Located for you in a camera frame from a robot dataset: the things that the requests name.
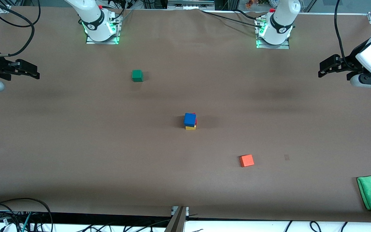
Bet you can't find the blue wooden cube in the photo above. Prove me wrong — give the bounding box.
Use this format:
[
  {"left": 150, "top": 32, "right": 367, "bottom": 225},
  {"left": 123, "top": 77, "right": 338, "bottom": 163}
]
[{"left": 184, "top": 112, "right": 197, "bottom": 127}]

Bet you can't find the orange wooden cube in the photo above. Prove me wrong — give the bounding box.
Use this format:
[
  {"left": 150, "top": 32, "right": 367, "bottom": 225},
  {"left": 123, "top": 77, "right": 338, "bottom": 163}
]
[{"left": 240, "top": 154, "right": 255, "bottom": 168}]

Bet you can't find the brown paper table cover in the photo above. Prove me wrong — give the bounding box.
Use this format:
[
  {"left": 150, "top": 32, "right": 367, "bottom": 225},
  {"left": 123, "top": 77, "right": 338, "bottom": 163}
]
[{"left": 0, "top": 6, "right": 371, "bottom": 223}]

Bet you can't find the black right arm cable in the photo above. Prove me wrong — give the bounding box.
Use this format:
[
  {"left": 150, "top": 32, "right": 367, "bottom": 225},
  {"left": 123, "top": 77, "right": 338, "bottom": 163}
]
[{"left": 0, "top": 0, "right": 41, "bottom": 58}]

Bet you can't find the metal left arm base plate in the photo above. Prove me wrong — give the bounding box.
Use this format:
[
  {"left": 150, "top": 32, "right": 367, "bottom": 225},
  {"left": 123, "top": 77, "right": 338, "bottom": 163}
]
[{"left": 256, "top": 18, "right": 290, "bottom": 49}]

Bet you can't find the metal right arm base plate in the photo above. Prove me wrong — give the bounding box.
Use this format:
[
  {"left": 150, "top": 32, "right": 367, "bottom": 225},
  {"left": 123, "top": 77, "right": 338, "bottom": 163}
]
[{"left": 86, "top": 14, "right": 121, "bottom": 45}]

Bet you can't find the black base power cable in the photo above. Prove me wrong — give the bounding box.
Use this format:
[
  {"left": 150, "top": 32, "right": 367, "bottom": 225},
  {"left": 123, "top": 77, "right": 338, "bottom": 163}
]
[{"left": 200, "top": 10, "right": 263, "bottom": 28}]

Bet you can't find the black looped cable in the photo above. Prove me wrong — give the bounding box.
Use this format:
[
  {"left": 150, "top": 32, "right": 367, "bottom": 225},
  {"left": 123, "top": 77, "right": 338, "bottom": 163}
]
[{"left": 0, "top": 198, "right": 54, "bottom": 232}]

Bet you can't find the teal cable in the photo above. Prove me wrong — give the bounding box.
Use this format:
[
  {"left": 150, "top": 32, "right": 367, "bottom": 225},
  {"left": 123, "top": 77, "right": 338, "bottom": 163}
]
[{"left": 21, "top": 212, "right": 32, "bottom": 232}]

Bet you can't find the aluminium profile bracket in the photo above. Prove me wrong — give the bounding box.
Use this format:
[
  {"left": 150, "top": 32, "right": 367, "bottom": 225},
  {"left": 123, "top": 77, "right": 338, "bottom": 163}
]
[{"left": 165, "top": 206, "right": 189, "bottom": 232}]

